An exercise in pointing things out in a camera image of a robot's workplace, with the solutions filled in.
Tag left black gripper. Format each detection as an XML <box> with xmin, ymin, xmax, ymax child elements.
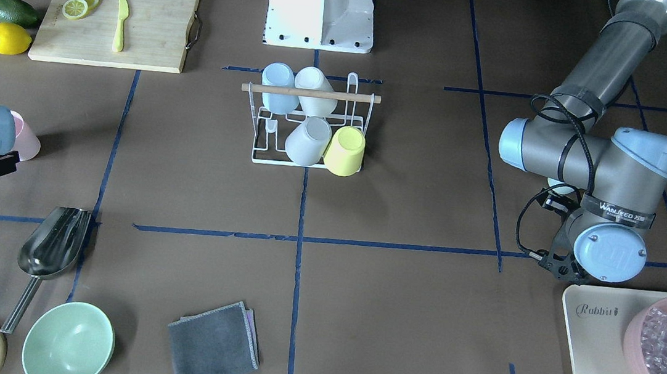
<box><xmin>534</xmin><ymin>189</ymin><xmax>588</xmax><ymax>285</ymax></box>

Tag pink cup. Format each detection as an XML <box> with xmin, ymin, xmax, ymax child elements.
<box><xmin>10</xmin><ymin>110</ymin><xmax>41</xmax><ymax>162</ymax></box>

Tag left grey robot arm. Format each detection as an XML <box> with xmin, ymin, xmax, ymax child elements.
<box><xmin>498</xmin><ymin>0</ymin><xmax>667</xmax><ymax>285</ymax></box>

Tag yellow cup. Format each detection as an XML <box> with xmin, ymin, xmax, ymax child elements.
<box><xmin>323</xmin><ymin>126</ymin><xmax>366</xmax><ymax>177</ymax></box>

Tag grey cup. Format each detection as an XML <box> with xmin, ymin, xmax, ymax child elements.
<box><xmin>285</xmin><ymin>116</ymin><xmax>332</xmax><ymax>166</ymax></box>

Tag white cup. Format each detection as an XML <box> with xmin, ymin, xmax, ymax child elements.
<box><xmin>290</xmin><ymin>65</ymin><xmax>342</xmax><ymax>120</ymax></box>

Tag light blue cup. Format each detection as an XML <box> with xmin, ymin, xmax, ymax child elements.
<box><xmin>261</xmin><ymin>62</ymin><xmax>299</xmax><ymax>115</ymax></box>

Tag beige rabbit tray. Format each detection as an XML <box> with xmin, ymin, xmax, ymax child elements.
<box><xmin>562</xmin><ymin>285</ymin><xmax>667</xmax><ymax>374</ymax></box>

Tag steel scoop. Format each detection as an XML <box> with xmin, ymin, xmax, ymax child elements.
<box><xmin>0</xmin><ymin>206</ymin><xmax>92</xmax><ymax>335</ymax></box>

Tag yellow lemon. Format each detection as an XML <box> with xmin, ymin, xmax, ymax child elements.
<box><xmin>0</xmin><ymin>22</ymin><xmax>33</xmax><ymax>55</ymax></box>

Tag green avocado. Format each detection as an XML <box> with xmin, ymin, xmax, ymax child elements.
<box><xmin>0</xmin><ymin>0</ymin><xmax>42</xmax><ymax>30</ymax></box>

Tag yellow plastic knife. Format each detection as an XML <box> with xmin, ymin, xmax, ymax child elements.
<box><xmin>112</xmin><ymin>0</ymin><xmax>130</xmax><ymax>53</ymax></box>

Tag mint green bowl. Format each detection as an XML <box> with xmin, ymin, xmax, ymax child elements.
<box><xmin>21</xmin><ymin>302</ymin><xmax>116</xmax><ymax>374</ymax></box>

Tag bamboo cutting board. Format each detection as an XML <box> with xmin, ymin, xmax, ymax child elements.
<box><xmin>28</xmin><ymin>0</ymin><xmax>200</xmax><ymax>73</ymax></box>

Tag folded grey cloth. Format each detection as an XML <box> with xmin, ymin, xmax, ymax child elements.
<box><xmin>167</xmin><ymin>301</ymin><xmax>260</xmax><ymax>374</ymax></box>

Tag white wire cup rack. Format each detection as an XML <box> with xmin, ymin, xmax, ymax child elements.
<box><xmin>241</xmin><ymin>63</ymin><xmax>382</xmax><ymax>177</ymax></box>

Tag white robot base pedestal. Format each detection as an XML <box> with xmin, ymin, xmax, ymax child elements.
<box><xmin>262</xmin><ymin>0</ymin><xmax>375</xmax><ymax>54</ymax></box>

